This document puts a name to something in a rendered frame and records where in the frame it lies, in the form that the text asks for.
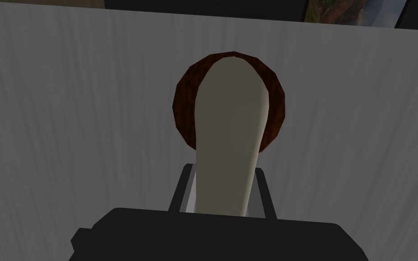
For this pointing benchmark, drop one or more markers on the landscape picture on wall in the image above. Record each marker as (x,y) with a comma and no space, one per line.
(350,12)

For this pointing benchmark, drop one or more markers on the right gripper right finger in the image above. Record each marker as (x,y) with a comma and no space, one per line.
(263,197)

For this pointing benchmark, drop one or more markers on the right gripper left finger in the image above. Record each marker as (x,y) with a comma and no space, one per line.
(180,192)

